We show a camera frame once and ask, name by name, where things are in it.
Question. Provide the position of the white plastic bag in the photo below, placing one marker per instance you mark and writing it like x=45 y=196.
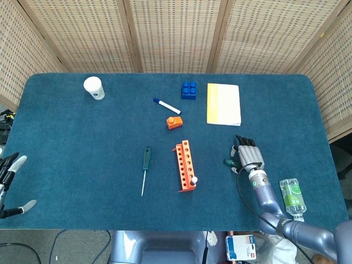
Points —
x=277 y=251

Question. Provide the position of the grey blue robot torso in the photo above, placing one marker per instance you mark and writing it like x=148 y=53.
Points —
x=159 y=247

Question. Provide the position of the white and blue box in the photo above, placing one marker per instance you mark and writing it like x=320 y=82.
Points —
x=240 y=247

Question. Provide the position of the orange test tube rack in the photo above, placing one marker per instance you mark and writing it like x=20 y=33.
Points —
x=183 y=165

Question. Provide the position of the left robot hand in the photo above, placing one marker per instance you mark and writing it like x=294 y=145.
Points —
x=6 y=170

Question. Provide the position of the white perforated disc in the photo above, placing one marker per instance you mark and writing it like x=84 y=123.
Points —
x=212 y=239

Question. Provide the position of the white floral paper cup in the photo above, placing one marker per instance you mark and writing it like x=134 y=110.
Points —
x=94 y=88

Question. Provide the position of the blue capped white marker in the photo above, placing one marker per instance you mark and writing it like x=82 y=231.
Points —
x=167 y=106

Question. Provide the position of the small dark green tube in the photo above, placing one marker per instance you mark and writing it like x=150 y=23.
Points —
x=229 y=162

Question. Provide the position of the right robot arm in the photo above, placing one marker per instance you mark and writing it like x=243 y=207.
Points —
x=264 y=192

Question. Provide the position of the clear bottle with green label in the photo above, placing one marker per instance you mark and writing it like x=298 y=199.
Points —
x=292 y=196

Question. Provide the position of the yellow and white notebook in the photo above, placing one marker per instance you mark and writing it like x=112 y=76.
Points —
x=226 y=104

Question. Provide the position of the blue carpet table cover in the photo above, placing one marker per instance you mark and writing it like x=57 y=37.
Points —
x=82 y=151

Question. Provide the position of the woven folding screen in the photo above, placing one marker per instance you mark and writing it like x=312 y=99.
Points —
x=176 y=33

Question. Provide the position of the orange and purple toy block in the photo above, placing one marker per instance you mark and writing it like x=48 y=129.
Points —
x=175 y=123

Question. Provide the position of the blue building brick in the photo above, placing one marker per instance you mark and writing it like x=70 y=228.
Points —
x=189 y=90

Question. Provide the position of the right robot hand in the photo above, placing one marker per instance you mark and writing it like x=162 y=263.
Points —
x=250 y=155

